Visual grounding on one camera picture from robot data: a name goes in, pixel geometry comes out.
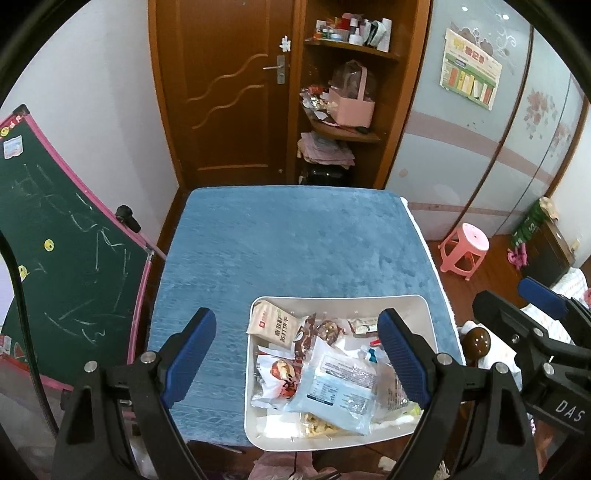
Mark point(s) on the dark wooden cabinet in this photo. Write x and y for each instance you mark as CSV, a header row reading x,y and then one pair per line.
x,y
549,251

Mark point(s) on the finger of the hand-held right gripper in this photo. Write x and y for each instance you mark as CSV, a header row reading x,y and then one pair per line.
x,y
503,318
542,293

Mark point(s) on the white door hook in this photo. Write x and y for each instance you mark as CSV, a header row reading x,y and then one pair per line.
x,y
286,44

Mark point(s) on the clear yellow chips packet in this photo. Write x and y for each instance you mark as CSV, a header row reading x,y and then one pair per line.
x,y
318,424

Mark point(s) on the white plastic tray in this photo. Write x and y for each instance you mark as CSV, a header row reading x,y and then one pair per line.
x,y
341,304

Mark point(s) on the red and white bread packet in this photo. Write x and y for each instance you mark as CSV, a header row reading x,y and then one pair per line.
x,y
277,378

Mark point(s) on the brown snack packet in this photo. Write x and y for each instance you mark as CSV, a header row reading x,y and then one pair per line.
x,y
304,337

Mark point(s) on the heap of small wrapped things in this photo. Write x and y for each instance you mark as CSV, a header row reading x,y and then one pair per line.
x,y
316,99

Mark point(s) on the small white snack packet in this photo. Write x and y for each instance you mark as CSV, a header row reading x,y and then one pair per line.
x,y
362,325

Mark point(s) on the light blue packet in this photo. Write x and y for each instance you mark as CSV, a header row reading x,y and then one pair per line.
x,y
332,387

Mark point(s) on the brown round bottle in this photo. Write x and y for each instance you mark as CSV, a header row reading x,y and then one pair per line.
x,y
478,344

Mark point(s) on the pile of folded cloths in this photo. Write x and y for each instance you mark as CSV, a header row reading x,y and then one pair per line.
x,y
325,150

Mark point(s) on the striped bedding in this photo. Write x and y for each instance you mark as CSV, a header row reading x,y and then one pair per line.
x,y
575,281

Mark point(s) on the wall poster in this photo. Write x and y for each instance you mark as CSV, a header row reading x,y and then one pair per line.
x,y
471,67

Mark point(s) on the pink toy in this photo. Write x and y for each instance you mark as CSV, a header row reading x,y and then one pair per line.
x,y
518,256

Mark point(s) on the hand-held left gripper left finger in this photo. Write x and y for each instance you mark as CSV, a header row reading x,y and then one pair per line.
x,y
191,356

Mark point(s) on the black clamp knob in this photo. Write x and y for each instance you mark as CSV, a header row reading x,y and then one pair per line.
x,y
128,217

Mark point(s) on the pink plastic stool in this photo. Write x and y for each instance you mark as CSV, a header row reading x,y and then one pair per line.
x,y
464,249

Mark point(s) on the green printed bag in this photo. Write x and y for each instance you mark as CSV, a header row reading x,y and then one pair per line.
x,y
531,224

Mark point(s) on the blue plush tablecloth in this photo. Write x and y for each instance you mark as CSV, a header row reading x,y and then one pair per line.
x,y
286,240

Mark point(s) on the grey sliding wardrobe doors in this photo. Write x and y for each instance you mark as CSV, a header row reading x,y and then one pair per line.
x,y
466,152

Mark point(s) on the group of small bottles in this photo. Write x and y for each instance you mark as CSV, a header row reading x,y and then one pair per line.
x,y
353,27

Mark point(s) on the cream cracker packet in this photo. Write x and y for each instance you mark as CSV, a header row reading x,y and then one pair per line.
x,y
270,325

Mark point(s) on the pink floral cloth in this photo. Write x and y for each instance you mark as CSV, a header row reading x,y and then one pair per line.
x,y
295,466

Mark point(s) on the green chalkboard with pink frame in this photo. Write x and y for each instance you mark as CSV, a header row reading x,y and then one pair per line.
x,y
55,258

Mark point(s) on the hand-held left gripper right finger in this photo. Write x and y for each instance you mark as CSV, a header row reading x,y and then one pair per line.
x,y
404,356

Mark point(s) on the brown wooden door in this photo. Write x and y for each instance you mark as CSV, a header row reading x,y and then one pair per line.
x,y
226,92

